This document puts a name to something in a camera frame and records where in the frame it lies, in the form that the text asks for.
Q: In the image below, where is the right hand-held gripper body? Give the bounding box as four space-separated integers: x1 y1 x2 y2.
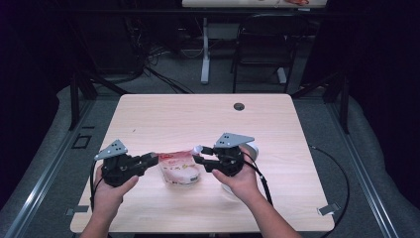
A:
211 132 256 178

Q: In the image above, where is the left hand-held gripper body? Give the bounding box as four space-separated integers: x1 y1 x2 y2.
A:
93 139 147 187

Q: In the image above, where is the red and white plastic bag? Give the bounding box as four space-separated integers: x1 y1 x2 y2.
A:
157 145 204 186

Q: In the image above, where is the clear jar with grey lid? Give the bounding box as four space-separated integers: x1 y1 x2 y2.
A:
221 141 261 201

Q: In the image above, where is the person's left hand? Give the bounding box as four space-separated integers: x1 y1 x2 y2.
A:
93 165 140 208

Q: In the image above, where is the person's right hand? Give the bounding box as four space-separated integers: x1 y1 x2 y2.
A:
211 147 263 203

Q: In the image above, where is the grey tape piece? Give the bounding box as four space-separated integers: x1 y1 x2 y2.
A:
64 204 90 217
317 202 341 217

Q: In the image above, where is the black metal stand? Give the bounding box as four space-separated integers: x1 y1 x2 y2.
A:
67 70 132 132
290 70 351 135

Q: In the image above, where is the white desk leg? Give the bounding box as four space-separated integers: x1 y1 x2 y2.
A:
200 17 212 85

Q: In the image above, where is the white desk foot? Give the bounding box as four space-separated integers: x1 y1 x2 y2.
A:
276 66 288 84

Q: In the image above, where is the black folding chair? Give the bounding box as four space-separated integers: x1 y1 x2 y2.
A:
231 13 310 94

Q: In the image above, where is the dark curtain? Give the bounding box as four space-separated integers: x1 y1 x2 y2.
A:
343 0 420 209
0 0 72 209

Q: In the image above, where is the light wooden background desk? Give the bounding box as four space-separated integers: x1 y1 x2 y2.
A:
181 0 328 9

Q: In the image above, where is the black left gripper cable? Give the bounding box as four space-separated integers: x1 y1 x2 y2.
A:
89 160 105 212

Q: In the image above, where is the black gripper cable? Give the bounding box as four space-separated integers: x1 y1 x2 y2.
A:
243 160 274 206
89 160 105 212

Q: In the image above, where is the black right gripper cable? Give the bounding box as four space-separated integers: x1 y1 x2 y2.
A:
243 160 274 206

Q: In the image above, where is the aluminium floor rail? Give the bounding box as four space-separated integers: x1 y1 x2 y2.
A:
3 98 97 238
325 102 400 238

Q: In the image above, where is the tangle of black floor cables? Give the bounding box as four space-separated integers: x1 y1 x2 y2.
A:
125 19 196 95

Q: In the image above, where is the black floor cable loop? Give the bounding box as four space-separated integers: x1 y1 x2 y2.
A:
308 145 351 229

